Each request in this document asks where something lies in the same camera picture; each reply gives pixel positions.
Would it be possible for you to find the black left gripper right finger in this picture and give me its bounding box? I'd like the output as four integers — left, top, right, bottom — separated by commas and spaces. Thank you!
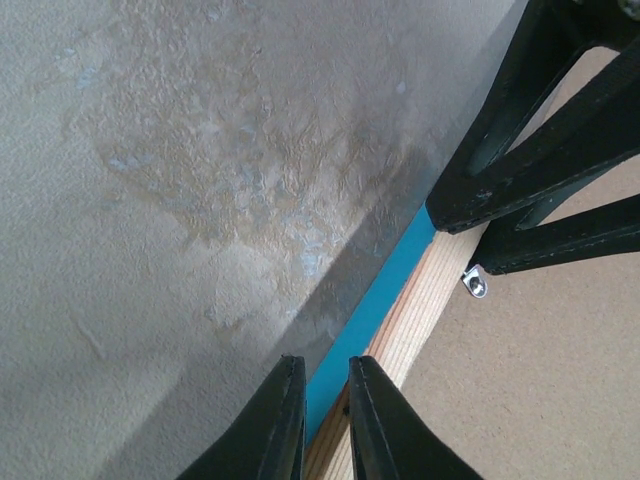
348, 356, 481, 479

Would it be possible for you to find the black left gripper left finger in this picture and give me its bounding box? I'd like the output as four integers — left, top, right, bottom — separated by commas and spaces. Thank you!
179, 356, 306, 479

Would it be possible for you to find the brown frame backing board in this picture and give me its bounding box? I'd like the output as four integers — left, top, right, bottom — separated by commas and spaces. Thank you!
332, 47, 640, 480

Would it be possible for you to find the metal frame clip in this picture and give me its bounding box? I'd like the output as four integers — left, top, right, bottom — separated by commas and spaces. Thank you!
461, 265, 488, 299

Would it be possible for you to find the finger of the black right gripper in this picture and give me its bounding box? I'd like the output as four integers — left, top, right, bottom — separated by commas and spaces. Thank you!
426, 1, 639, 234
479, 195, 639, 275

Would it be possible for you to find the blue wooden picture frame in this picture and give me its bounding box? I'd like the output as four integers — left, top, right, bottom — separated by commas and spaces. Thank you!
302, 208, 485, 479

